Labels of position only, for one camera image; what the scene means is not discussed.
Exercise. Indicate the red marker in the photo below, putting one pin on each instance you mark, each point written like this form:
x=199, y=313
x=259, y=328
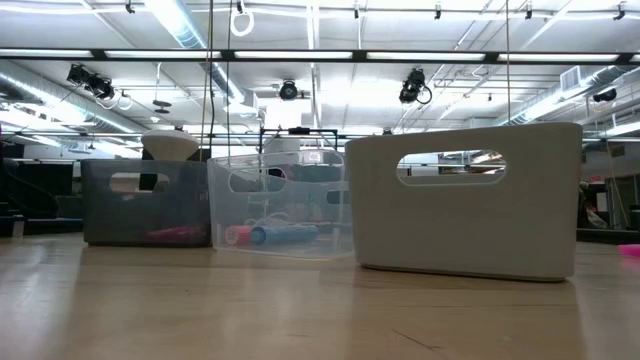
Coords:
x=236, y=235
x=630, y=251

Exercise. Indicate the light grey plastic bin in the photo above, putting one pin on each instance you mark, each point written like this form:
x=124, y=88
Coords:
x=450, y=225

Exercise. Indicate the thick blue marker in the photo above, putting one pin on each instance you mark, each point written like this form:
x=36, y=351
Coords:
x=282, y=234

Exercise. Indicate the black round camera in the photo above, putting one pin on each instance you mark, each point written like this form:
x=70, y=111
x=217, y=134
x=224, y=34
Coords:
x=288, y=91

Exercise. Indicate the LED light strip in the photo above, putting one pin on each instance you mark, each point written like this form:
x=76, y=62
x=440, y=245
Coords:
x=425, y=56
x=557, y=57
x=162, y=54
x=45, y=53
x=292, y=55

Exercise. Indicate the clear plastic bin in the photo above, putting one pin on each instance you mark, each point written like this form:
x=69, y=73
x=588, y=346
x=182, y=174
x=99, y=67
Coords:
x=280, y=200

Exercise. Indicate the pink highlighter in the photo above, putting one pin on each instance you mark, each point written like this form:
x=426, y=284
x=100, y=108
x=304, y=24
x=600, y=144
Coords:
x=175, y=234

